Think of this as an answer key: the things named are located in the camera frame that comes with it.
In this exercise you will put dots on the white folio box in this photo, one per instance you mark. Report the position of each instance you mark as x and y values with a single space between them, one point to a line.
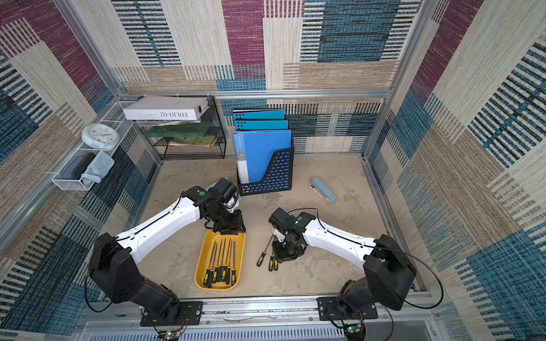
161 108

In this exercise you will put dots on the light blue calculator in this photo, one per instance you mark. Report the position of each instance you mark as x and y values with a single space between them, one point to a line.
212 186

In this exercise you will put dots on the front blue folder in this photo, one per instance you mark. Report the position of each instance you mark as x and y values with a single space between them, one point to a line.
254 150

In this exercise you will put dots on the file tool horizontal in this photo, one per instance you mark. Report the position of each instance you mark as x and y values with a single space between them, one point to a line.
206 275

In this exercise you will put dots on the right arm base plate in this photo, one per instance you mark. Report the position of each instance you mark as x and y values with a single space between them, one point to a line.
330 308

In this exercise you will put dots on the white wire wall basket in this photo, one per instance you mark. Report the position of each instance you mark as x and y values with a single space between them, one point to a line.
113 117

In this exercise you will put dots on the file tool diagonal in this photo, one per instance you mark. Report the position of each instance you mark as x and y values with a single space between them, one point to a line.
223 259

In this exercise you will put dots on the back teal folder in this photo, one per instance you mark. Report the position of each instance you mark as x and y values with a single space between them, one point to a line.
240 114

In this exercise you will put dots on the green book on shelf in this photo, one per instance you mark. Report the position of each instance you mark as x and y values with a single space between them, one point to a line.
181 130

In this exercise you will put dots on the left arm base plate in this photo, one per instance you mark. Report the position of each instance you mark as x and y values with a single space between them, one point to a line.
185 313

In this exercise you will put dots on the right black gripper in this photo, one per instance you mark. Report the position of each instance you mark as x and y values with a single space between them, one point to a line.
286 252

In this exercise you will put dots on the teal folder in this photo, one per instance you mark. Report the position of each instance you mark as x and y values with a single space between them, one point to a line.
240 114
260 125

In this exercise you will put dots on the dark blue pouch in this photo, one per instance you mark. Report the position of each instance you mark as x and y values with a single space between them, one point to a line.
77 167

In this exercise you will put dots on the middle teal folder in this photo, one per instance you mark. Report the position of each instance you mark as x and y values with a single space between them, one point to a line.
260 125

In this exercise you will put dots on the black mesh file holder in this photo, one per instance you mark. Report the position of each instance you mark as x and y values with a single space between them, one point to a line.
277 178

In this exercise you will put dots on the light blue cloth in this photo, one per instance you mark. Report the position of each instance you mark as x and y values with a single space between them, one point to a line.
97 169

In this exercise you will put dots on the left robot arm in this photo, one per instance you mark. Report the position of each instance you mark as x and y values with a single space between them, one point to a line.
113 263

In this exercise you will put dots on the black wire shelf rack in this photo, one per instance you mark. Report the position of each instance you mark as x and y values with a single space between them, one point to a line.
166 153

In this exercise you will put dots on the red book on shelf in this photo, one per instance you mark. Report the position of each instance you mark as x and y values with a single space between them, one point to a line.
192 141

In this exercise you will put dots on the white round clock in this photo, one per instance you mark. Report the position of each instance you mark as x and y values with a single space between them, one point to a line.
100 136

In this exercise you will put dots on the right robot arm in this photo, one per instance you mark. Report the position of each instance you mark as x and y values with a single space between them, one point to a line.
388 271

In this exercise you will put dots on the blue grey stapler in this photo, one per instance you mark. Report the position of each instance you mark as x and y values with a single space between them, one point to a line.
322 190

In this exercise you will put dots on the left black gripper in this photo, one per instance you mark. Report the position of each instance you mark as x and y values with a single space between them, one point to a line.
235 228

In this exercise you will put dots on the yellow plastic storage tray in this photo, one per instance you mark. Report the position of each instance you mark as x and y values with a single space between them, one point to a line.
207 248

